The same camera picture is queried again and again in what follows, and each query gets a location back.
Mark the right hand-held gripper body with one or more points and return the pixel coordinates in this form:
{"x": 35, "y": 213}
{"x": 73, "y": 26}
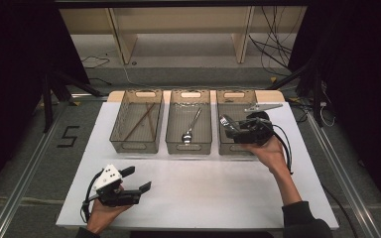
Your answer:
{"x": 254, "y": 130}

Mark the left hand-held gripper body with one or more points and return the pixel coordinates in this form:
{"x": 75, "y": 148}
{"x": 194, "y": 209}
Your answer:
{"x": 107, "y": 177}

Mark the smoky clear plastic bin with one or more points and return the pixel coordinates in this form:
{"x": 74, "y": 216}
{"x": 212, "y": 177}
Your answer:
{"x": 137, "y": 124}
{"x": 226, "y": 107}
{"x": 178, "y": 122}

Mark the metal spoon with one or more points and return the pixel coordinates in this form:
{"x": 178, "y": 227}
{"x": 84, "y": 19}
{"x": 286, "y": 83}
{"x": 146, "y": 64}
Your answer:
{"x": 195, "y": 119}

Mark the person's right hand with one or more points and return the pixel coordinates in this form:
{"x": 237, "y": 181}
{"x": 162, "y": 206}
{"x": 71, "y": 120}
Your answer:
{"x": 271, "y": 153}

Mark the person's left hand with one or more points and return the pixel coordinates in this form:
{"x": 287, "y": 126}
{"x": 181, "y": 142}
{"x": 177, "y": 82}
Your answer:
{"x": 104, "y": 216}

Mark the white table mat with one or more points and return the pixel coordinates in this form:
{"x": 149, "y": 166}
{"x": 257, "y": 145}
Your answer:
{"x": 195, "y": 191}

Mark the black metal stand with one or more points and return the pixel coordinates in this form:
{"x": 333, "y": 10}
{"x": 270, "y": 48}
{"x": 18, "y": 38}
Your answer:
{"x": 48, "y": 105}
{"x": 317, "y": 99}

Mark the light wooden bench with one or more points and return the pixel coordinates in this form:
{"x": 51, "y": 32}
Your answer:
{"x": 185, "y": 20}

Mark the black curtain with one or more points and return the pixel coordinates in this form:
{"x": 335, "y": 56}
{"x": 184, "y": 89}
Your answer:
{"x": 360, "y": 82}
{"x": 13, "y": 82}

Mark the aluminium floor rail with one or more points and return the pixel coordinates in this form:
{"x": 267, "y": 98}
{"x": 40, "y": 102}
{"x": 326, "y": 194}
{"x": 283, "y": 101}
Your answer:
{"x": 344, "y": 178}
{"x": 23, "y": 185}

